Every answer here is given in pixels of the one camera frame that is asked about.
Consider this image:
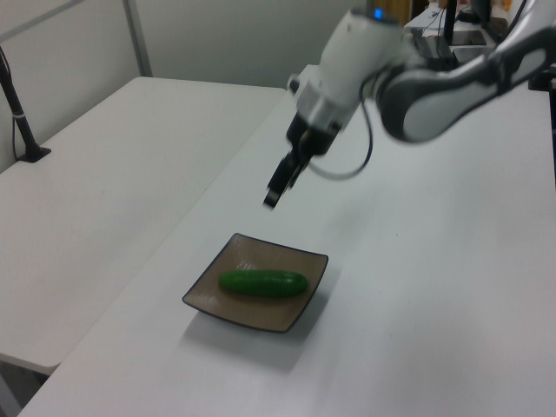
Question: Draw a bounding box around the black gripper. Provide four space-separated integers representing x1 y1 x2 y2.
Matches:
262 111 345 211

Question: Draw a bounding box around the black camera stand pole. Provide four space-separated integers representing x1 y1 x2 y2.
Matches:
0 43 52 164

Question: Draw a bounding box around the green cucumber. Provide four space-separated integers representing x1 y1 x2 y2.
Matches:
217 268 310 300

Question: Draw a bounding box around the grey partition frame post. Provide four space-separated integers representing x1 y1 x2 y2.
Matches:
122 0 154 78

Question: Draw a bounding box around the square brown ceramic plate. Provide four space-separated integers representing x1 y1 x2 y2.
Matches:
181 232 330 334

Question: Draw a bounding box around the black monitor stand pole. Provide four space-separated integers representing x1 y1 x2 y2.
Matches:
442 0 458 44

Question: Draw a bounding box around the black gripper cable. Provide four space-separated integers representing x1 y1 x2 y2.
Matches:
309 76 375 179

